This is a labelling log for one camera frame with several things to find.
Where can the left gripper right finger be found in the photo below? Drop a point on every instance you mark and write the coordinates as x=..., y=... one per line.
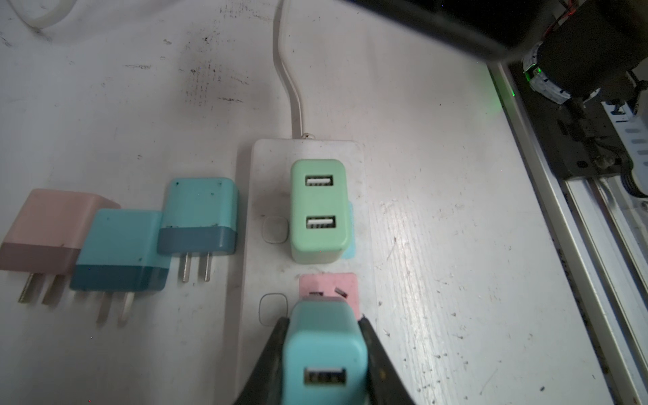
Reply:
x=383, y=384

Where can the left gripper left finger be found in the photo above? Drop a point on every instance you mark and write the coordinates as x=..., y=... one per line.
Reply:
x=265, y=384

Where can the teal charger plug front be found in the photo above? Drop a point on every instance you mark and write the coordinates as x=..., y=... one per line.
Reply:
x=325, y=357

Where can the teal charger plug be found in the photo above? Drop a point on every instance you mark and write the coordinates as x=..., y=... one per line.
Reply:
x=120, y=255
x=325, y=357
x=200, y=216

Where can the white multicolour power strip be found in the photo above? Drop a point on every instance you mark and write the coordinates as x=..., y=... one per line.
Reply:
x=270, y=281

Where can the light green charger plug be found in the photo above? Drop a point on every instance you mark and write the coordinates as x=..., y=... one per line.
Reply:
x=320, y=225

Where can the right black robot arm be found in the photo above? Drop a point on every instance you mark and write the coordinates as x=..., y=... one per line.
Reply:
x=574, y=72

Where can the teal charger plug lower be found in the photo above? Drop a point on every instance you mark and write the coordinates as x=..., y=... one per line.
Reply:
x=200, y=216

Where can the teal charger plug upper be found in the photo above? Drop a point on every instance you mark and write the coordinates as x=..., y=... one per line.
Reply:
x=120, y=255

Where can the pink usb charger plug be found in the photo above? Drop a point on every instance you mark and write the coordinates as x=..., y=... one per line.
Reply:
x=48, y=234

